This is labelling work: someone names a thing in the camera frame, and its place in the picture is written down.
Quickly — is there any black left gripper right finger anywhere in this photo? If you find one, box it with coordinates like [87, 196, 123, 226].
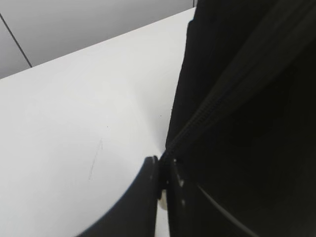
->
[166, 159, 197, 237]

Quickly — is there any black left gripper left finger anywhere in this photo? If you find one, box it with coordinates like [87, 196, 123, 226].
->
[79, 156, 159, 237]

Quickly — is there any black tote bag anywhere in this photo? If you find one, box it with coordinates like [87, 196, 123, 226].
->
[160, 0, 316, 237]

